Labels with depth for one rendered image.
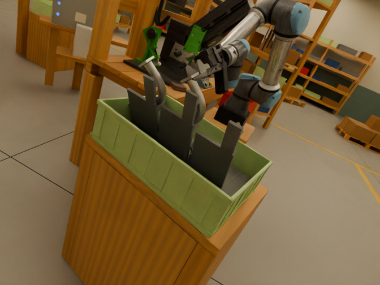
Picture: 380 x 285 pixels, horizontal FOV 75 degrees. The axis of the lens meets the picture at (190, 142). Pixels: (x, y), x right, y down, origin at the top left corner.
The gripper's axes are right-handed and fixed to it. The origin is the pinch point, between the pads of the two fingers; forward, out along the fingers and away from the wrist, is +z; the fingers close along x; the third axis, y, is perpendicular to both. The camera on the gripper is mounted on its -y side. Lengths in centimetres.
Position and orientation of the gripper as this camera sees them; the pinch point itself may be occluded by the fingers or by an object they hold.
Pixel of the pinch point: (192, 81)
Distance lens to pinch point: 84.1
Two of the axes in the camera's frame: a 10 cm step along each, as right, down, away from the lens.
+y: -4.4, -8.6, -2.5
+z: -6.2, 4.9, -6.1
